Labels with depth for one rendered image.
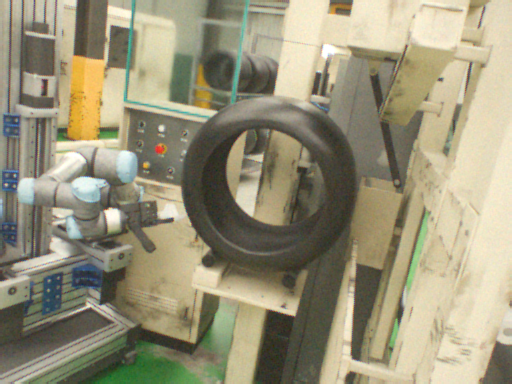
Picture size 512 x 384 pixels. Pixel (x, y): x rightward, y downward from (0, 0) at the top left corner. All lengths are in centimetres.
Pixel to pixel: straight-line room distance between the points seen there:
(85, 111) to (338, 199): 611
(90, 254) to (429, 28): 171
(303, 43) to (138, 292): 156
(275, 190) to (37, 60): 103
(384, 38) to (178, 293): 177
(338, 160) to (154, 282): 143
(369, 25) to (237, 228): 95
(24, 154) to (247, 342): 120
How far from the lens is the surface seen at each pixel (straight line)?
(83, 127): 732
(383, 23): 116
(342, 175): 143
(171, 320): 262
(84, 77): 722
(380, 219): 178
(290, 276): 156
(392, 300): 191
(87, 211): 143
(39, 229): 222
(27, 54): 205
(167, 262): 249
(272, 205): 188
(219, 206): 180
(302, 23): 180
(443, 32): 107
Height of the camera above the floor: 157
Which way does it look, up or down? 16 degrees down
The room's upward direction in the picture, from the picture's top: 10 degrees clockwise
